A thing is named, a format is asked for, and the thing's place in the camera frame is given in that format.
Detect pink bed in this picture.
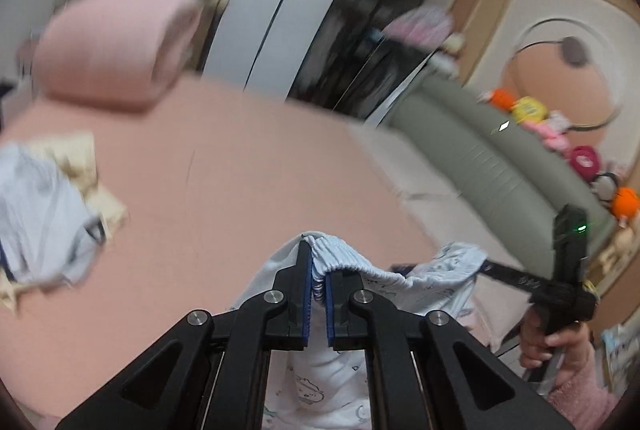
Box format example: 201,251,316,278
0,75,451,430

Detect yellow plush toy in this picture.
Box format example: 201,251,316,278
510,96,549,124

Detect magenta round plush toy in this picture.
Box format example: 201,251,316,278
567,145,602,182

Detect person's right hand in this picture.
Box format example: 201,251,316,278
519,309,593,369

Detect person's right forearm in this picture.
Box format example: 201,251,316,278
544,335,622,430

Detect small white plush toy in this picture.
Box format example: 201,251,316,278
440,33,467,57

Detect black and white plush toy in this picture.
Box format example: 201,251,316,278
590,170,622,202

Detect light blue printed pants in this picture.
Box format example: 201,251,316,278
232,230,488,430

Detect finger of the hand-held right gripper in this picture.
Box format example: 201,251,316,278
475,259,552,299

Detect pink folded clothes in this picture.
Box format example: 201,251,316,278
382,5,454,47

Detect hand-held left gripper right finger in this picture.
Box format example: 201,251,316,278
325,271,576,430

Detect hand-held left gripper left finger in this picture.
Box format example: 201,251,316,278
55,235,314,430

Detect pink plush toy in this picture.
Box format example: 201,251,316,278
525,110,572,152

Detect pink pillow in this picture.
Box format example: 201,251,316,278
32,0,203,112

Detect small orange plush toy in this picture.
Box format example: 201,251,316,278
486,88,517,112

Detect dark glass cabinet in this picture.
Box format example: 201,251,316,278
289,0,432,121

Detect beige doll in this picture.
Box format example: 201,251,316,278
599,219,637,267

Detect round orange plush toy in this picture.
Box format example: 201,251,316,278
612,187,640,219

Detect white wardrobe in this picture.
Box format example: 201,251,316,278
200,0,372,102

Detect round wall lamp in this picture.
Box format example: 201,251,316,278
509,19,624,132

